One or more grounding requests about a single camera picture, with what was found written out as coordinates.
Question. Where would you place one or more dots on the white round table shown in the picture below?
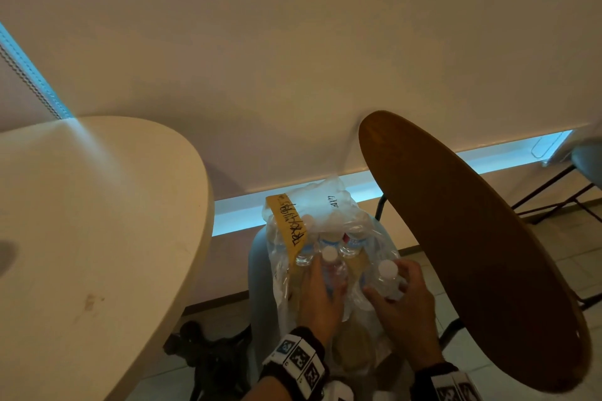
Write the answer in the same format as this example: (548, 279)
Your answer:
(94, 245)

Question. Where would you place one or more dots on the grey chair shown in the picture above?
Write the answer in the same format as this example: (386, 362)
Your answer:
(261, 292)

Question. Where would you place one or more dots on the clear water bottle white cap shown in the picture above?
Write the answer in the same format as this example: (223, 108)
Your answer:
(335, 269)
(305, 252)
(352, 245)
(388, 279)
(331, 235)

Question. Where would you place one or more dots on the person's right thumb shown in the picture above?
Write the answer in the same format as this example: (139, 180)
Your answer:
(376, 298)

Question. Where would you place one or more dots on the person's right hand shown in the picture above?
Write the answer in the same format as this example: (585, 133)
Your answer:
(414, 321)

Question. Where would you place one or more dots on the person's left forearm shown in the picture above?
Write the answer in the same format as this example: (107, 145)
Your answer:
(268, 391)

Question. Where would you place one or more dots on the clear plastic bottle pack wrap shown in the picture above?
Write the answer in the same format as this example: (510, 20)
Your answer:
(324, 208)

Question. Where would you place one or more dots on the brown round wooden table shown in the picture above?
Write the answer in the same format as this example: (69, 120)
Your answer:
(475, 250)

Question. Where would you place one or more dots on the grey stool with black legs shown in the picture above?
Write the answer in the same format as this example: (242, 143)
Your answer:
(585, 161)

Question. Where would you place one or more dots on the person's left fingers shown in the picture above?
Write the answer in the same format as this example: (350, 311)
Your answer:
(314, 278)

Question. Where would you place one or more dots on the black marker wristband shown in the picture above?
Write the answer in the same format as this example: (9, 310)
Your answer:
(447, 384)
(296, 360)

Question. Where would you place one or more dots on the person's left hand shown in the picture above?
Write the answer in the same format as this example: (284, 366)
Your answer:
(320, 306)

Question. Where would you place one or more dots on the yellow handwritten tape label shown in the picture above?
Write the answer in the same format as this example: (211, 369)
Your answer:
(287, 224)

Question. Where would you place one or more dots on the black table base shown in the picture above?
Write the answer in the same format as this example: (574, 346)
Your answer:
(211, 363)

